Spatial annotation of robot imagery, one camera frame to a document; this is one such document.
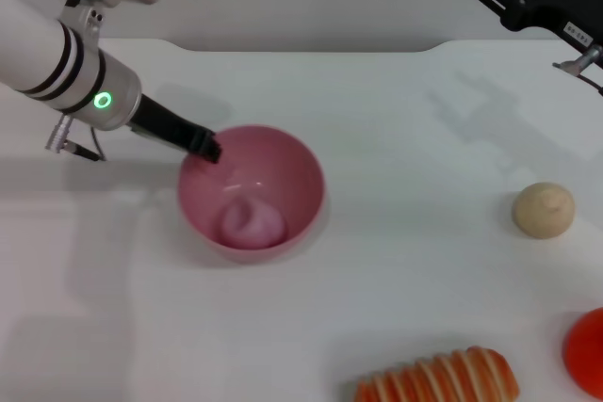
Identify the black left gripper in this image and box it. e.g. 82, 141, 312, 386
126, 93, 223, 165

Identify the pink plastic bowl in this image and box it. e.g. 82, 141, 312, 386
177, 124, 326, 265

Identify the pink toy peach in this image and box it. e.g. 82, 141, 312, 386
220, 200, 289, 250

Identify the beige round toy bun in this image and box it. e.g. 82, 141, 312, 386
512, 181, 576, 239

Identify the orange striped toy bread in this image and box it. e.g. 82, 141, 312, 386
352, 346, 520, 402

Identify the red toy tomato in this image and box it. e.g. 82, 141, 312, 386
562, 306, 603, 398

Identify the right arm cable with plug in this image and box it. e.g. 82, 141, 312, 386
551, 43, 603, 96

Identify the arm cable with plug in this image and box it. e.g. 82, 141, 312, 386
551, 43, 603, 96
44, 113, 107, 162

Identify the left arm cable with plug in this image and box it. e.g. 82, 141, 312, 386
44, 113, 107, 162

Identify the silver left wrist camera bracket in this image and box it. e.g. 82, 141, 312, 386
59, 0, 105, 39

